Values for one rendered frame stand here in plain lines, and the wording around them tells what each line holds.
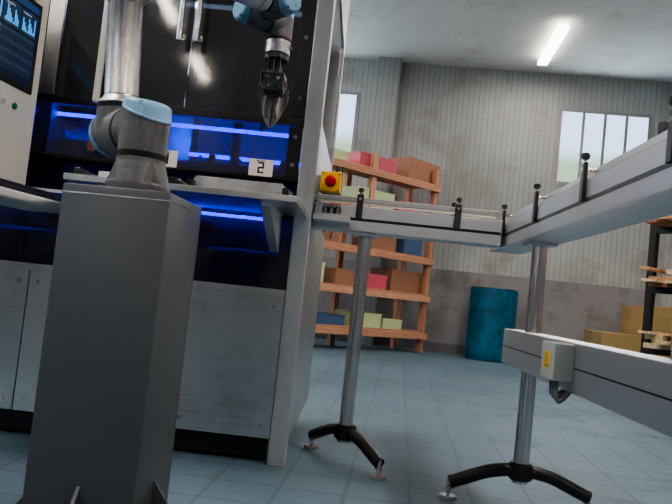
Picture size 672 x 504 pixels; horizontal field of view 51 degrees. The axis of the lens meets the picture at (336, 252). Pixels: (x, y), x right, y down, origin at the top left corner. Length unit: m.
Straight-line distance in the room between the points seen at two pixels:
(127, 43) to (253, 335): 1.09
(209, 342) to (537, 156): 7.88
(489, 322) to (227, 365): 6.57
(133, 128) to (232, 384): 1.10
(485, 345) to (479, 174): 2.38
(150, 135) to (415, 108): 8.36
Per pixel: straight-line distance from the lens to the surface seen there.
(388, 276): 8.67
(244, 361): 2.50
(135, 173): 1.70
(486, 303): 8.87
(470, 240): 2.60
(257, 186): 2.13
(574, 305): 9.85
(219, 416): 2.54
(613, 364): 1.56
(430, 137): 9.86
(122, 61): 1.90
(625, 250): 10.06
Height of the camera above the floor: 0.60
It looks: 3 degrees up
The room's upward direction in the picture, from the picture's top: 6 degrees clockwise
